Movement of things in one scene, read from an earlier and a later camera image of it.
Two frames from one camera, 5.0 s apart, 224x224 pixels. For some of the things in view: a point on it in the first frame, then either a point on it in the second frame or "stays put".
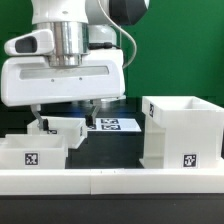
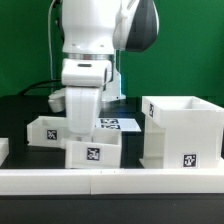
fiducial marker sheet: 115,125 stays put
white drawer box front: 30,151 → 102,152
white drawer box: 73,128 stays put
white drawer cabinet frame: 185,131 stays put
